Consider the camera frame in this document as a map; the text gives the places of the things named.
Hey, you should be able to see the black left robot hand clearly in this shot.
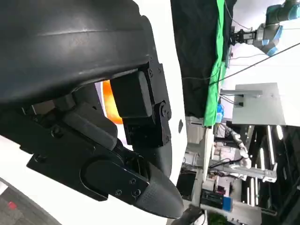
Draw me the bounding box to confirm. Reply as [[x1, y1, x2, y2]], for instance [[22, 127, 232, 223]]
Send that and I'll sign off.
[[0, 0, 185, 219]]

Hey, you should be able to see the orange and white bread roll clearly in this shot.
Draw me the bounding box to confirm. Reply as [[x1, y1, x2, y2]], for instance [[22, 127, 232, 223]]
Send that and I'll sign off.
[[102, 79, 123, 125]]

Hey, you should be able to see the black cloth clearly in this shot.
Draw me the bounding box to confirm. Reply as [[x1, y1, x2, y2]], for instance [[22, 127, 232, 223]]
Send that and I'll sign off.
[[170, 0, 238, 119]]

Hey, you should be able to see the green cloth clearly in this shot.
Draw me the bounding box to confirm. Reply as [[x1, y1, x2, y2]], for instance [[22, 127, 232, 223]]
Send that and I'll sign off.
[[202, 0, 233, 128]]

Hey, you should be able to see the black monitor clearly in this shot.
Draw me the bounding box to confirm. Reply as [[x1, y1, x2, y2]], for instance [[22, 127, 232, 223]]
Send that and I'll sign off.
[[176, 172, 197, 197]]

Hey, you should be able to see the white cabinet panel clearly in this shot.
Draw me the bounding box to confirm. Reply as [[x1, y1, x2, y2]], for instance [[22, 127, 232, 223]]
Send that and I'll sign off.
[[231, 82, 300, 127]]

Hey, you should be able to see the small blue box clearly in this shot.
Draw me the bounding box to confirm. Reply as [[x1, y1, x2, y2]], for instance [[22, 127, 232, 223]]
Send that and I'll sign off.
[[222, 196, 234, 211]]

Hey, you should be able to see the thin black cable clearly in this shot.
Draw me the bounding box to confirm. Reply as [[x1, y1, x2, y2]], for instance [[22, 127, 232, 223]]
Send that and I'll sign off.
[[182, 42, 300, 85]]

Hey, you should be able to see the aluminium frame rail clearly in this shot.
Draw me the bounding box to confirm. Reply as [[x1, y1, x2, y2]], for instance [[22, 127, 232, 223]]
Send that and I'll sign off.
[[208, 163, 278, 184]]

